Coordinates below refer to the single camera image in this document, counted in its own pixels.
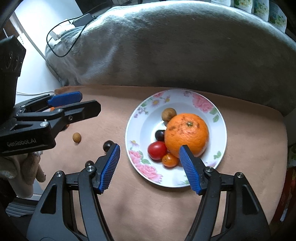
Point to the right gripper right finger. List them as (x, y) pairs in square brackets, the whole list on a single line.
[(244, 218)]

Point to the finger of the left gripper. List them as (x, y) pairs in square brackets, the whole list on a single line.
[(65, 99), (74, 113)]

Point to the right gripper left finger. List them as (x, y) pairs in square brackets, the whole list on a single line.
[(54, 215)]

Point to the orange cherry tomato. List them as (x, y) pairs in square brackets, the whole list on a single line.
[(170, 161)]

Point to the red cherry tomato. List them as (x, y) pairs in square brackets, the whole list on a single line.
[(157, 150)]

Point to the large brown longan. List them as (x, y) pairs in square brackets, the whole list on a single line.
[(168, 114)]

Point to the gloved left hand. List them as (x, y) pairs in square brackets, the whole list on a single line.
[(21, 171)]

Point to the small tan longan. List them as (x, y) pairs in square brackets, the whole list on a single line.
[(77, 138)]

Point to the floral white plate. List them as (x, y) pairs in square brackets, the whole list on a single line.
[(146, 120)]

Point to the black power adapter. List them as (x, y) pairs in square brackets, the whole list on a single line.
[(83, 20)]

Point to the rough tangerine on plate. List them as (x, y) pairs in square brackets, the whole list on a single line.
[(186, 129)]

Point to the grey cushion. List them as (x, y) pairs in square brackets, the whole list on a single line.
[(188, 44)]

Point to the white floral pouch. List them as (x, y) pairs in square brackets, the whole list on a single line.
[(245, 5), (261, 9), (276, 17), (223, 2)]

